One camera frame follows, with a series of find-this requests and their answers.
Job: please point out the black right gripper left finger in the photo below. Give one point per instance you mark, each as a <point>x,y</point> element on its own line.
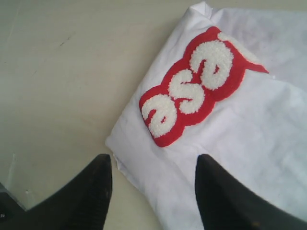
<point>82,204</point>

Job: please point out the white t-shirt with red lettering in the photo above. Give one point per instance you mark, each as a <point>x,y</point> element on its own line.
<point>230,83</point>

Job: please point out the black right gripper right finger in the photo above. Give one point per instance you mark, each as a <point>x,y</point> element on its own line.
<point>226,204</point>

